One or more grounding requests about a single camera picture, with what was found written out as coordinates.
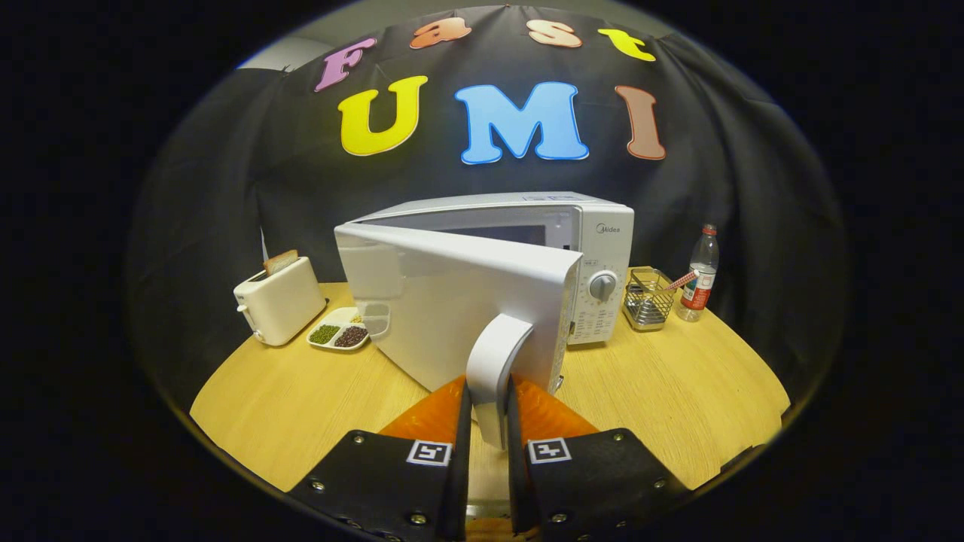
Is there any clear red label water bottle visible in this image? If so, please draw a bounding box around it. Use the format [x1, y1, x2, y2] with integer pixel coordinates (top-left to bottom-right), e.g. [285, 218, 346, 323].
[676, 224, 720, 323]

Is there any white divided bean dish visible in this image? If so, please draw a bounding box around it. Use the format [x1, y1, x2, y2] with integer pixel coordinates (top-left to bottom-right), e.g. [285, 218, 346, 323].
[307, 305, 371, 352]

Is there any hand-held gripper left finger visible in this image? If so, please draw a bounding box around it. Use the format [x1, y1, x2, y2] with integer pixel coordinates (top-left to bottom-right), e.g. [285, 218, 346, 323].
[286, 375, 474, 542]

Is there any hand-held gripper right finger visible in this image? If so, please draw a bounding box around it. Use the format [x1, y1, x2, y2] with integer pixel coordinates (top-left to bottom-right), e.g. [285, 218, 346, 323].
[506, 375, 690, 542]

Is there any metal wire basket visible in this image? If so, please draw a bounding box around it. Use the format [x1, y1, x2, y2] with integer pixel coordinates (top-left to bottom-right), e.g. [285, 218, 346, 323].
[622, 267, 676, 332]

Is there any white microwave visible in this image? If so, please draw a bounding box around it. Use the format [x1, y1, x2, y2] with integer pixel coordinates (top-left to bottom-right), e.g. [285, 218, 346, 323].
[334, 191, 636, 451]

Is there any cream toaster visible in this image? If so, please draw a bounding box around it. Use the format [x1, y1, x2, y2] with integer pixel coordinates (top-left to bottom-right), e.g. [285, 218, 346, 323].
[233, 257, 328, 347]

